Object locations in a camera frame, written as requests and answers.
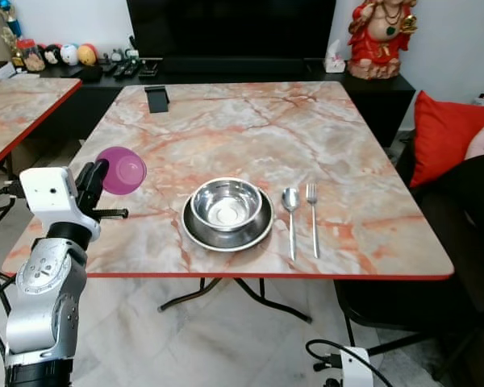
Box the purple plastic cup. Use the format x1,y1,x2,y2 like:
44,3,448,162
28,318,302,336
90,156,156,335
95,147,148,196

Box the black phone stand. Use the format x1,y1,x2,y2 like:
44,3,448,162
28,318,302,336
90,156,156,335
144,85,172,114

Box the marble pattern side table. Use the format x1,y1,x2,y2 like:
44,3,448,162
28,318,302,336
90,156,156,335
0,75,84,176

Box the black remote control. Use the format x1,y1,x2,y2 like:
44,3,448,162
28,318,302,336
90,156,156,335
103,56,143,80

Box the black chair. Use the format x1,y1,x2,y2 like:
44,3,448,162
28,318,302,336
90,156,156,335
334,152,484,387

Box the red cushion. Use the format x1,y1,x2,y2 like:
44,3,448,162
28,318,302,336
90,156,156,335
408,90,484,189

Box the yellow orange round toy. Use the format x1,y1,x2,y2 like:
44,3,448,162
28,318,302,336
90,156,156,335
77,44,99,68

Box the stainless steel bowl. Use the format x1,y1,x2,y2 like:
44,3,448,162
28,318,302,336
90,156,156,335
190,177,265,234

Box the black white round toy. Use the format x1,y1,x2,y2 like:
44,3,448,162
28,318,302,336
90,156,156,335
44,44,63,66

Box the stainless steel plate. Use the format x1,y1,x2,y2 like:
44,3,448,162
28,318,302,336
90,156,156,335
181,189,276,253

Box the glass jar red lid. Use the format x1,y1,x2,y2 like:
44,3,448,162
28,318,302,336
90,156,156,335
15,38,46,73

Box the black metal table legs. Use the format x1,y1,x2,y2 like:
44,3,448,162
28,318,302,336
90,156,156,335
157,277,314,324

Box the steel spoon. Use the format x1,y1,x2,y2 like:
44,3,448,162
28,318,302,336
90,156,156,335
282,188,301,262

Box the black television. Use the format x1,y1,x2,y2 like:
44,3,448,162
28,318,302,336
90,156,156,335
126,0,338,60

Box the steel fork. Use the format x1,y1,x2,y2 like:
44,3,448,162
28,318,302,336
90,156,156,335
306,183,321,260

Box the red laughing Buddha statue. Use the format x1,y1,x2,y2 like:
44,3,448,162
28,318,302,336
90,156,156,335
346,0,421,81

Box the white pink tissue box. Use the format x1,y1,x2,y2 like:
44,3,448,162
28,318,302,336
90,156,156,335
323,39,347,74

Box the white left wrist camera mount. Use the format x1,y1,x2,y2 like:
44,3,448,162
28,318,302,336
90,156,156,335
19,167,102,242

